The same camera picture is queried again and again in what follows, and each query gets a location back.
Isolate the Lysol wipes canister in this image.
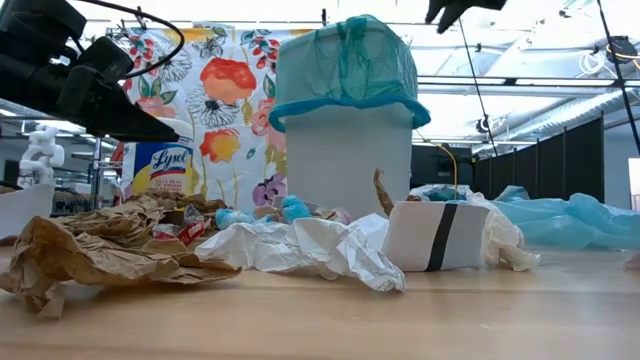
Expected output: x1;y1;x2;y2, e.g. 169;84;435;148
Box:
121;117;196;201

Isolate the white paper sheet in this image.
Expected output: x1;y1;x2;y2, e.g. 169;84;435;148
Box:
0;182;56;240

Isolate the brown paper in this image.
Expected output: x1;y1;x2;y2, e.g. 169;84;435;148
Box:
0;214;243;320
57;191;231;249

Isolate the white tissue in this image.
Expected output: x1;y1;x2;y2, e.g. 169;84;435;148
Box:
194;212;407;293

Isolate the light blue trash bag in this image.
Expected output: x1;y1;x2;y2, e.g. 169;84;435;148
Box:
492;184;640;251

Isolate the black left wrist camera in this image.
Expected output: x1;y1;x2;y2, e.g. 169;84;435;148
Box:
74;35;135;84

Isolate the twisted brown paper strip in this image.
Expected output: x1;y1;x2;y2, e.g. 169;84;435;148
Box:
372;168;396;217

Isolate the black partition wall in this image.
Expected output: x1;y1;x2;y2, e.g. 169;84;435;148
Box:
472;117;606;204

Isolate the metal wire rack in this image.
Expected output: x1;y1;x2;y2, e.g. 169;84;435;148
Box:
87;134;126;211

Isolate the yellow cable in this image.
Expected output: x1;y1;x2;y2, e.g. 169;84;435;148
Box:
414;129;459;202

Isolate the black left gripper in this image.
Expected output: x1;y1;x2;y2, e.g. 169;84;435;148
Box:
0;0;180;143

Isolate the red candy wrapper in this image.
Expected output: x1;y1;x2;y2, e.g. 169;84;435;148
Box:
152;218;211;247

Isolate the black ceiling device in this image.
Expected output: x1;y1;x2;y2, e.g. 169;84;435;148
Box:
604;34;639;66

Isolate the floral print cloth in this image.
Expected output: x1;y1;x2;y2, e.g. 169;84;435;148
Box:
107;22;321;214

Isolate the black slanted pole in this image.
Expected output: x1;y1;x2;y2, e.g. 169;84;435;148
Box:
595;0;640;155

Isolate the black monitor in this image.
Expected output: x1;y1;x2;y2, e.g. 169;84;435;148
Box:
410;144;474;189

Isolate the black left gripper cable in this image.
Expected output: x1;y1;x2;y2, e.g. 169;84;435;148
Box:
74;0;187;80

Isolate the white plastic trash bin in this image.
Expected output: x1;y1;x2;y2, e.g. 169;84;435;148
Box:
284;102;415;221

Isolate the teal trash bag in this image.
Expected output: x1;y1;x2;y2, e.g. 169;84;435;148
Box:
268;13;432;134

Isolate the white paper black stripe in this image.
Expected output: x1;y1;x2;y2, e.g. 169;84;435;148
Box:
382;200;492;274

